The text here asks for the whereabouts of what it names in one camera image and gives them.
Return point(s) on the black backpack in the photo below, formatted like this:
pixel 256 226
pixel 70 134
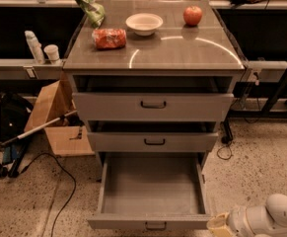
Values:
pixel 14 114

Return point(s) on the white paper cup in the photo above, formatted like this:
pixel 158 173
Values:
pixel 52 53

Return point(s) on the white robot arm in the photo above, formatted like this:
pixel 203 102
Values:
pixel 269 219

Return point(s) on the white plastic bottle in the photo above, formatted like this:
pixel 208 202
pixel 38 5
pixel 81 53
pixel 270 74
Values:
pixel 35 47

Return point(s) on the orange snack packet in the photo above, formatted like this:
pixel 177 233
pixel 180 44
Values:
pixel 109 38

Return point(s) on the brown cardboard box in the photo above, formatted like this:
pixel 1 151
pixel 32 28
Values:
pixel 67 136

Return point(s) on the green chip bag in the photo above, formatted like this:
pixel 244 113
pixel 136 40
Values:
pixel 94 11

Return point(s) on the grey bottom drawer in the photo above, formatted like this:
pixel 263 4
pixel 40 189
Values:
pixel 151 191

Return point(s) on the grey top drawer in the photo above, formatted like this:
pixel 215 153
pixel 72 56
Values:
pixel 149 98

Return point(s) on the black table leg frame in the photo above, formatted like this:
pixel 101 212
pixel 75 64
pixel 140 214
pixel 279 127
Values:
pixel 266 111

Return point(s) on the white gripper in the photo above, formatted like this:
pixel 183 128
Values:
pixel 236 221

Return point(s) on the white bowl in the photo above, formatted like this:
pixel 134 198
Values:
pixel 144 24

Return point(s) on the grey drawer cabinet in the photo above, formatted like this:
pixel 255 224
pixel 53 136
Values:
pixel 173 50

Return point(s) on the grey drawer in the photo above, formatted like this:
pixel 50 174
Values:
pixel 149 98
pixel 151 191
pixel 151 136

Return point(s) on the grey middle drawer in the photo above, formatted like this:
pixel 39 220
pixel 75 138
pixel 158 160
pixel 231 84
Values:
pixel 151 136

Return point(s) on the white and black pole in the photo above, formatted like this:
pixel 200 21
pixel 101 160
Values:
pixel 36 129

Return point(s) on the red apple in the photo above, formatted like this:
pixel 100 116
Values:
pixel 192 15

